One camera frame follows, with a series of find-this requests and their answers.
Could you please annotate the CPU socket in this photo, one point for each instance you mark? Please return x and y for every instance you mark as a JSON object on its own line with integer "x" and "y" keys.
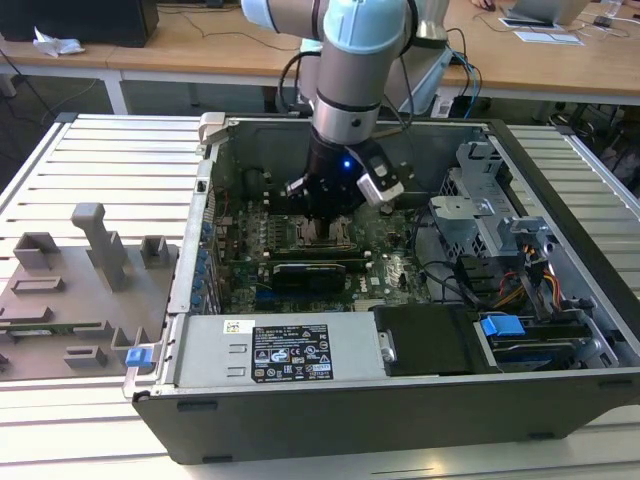
{"x": 301, "y": 235}

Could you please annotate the green motherboard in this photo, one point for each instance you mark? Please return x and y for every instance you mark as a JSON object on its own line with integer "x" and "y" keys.
{"x": 390, "y": 280}

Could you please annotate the black box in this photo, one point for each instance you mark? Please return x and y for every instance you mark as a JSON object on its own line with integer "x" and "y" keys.
{"x": 75, "y": 20}

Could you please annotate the blue expansion slot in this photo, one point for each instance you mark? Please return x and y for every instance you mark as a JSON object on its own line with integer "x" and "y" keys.
{"x": 267, "y": 295}

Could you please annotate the grey plastic bracket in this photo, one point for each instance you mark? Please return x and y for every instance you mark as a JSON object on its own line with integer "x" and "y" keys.
{"x": 525, "y": 227}

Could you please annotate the grey laptop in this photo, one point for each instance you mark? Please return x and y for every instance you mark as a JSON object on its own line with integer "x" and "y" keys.
{"x": 540, "y": 10}

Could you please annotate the dark open PC case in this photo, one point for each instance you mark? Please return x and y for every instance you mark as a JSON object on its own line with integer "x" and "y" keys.
{"x": 350, "y": 425}

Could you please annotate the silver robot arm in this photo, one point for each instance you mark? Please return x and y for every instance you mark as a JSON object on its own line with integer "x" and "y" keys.
{"x": 345, "y": 85}

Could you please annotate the hard disk in blue carrier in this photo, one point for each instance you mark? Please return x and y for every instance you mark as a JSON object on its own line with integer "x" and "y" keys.
{"x": 500, "y": 325}

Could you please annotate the green RAM stick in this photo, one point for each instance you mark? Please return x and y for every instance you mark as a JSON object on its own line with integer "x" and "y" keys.
{"x": 75, "y": 329}

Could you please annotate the wooden desk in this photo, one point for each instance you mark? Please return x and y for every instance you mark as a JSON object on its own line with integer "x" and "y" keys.
{"x": 200, "y": 55}

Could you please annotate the black graphics card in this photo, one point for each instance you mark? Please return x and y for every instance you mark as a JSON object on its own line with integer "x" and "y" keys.
{"x": 310, "y": 277}

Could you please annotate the blue case latch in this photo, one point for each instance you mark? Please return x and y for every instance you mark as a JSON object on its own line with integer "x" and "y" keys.
{"x": 138, "y": 358}

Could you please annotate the silver power supply unit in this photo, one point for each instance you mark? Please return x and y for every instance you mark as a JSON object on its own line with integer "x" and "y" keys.
{"x": 210, "y": 350}

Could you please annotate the metal drive cage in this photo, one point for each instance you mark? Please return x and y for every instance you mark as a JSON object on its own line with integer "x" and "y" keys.
{"x": 465, "y": 220}

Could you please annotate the black plastic shroud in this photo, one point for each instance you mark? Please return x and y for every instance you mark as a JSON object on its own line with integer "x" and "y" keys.
{"x": 430, "y": 340}

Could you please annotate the grey parts rack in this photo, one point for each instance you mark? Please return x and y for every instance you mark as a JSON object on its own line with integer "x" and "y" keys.
{"x": 75, "y": 280}

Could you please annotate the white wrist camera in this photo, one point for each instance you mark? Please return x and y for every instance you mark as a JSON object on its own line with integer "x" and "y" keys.
{"x": 375, "y": 192}

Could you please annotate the crumpled white paper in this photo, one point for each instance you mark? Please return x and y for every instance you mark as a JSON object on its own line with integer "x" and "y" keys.
{"x": 55, "y": 45}

